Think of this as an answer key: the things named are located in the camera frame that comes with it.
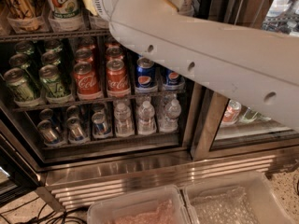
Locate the front left Coca-Cola can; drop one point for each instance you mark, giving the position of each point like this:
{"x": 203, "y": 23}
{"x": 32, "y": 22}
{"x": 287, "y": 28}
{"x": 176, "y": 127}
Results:
{"x": 86, "y": 78}

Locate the middle water bottle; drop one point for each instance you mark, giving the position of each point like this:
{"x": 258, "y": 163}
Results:
{"x": 146, "y": 122}

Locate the front left Pepsi can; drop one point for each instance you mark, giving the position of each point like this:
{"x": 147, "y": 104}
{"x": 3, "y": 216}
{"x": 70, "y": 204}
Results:
{"x": 144, "y": 73}

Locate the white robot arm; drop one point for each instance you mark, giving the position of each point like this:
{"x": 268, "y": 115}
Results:
{"x": 259, "y": 69}

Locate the front right Pepsi can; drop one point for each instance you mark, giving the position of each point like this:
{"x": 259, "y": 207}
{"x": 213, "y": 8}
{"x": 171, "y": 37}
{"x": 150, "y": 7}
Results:
{"x": 171, "y": 77}

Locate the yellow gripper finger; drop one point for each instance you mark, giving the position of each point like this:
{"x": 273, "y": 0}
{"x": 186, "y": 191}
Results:
{"x": 90, "y": 6}

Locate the left water bottle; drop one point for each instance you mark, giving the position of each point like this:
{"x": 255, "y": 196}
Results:
{"x": 123, "y": 120}

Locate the water bottle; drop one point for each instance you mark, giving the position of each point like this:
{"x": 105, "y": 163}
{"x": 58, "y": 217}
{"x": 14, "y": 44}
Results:
{"x": 123, "y": 120}
{"x": 170, "y": 115}
{"x": 146, "y": 122}

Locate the pepsi can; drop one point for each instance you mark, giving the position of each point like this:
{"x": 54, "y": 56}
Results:
{"x": 171, "y": 77}
{"x": 144, "y": 73}

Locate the front middle Red Bull can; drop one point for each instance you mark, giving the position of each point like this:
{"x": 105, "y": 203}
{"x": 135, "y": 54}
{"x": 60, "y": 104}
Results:
{"x": 75, "y": 128}

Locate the gold tall can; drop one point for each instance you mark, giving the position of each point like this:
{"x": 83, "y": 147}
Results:
{"x": 27, "y": 12}

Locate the coca-cola can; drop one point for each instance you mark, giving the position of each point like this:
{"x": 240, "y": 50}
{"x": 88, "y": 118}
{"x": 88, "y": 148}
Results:
{"x": 86, "y": 78}
{"x": 117, "y": 77}

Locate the green can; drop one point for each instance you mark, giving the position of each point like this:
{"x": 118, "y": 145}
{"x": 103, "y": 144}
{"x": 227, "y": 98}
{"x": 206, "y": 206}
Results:
{"x": 22, "y": 87}
{"x": 51, "y": 79}

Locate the right clear plastic bin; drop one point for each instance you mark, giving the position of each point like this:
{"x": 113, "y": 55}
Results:
{"x": 244, "y": 198}

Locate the steel fridge door frame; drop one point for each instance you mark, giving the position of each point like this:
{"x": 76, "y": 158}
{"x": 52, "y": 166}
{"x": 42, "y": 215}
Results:
{"x": 226, "y": 127}

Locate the front left Red Bull can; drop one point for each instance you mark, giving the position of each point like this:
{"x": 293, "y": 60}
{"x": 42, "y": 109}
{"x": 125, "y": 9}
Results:
{"x": 50, "y": 135}

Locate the front right green can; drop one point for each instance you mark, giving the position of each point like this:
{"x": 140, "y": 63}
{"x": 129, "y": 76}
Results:
{"x": 51, "y": 79}

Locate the left clear plastic bin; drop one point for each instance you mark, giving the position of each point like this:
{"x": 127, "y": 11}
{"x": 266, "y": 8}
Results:
{"x": 163, "y": 205}

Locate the right water bottle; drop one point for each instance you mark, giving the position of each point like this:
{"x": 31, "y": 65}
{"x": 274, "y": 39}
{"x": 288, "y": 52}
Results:
{"x": 170, "y": 115}

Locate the clear plastic bin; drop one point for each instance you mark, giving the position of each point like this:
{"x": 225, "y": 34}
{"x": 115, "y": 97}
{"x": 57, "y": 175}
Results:
{"x": 163, "y": 205}
{"x": 244, "y": 198}

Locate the left white 7up can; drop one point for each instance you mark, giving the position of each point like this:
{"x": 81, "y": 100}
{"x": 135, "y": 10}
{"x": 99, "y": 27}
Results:
{"x": 64, "y": 9}

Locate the front right Coca-Cola can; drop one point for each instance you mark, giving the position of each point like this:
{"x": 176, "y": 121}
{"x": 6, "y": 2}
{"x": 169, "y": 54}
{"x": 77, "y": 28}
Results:
{"x": 117, "y": 77}

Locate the front left green can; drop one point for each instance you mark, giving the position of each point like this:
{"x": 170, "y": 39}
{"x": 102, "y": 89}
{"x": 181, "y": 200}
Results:
{"x": 22, "y": 87}

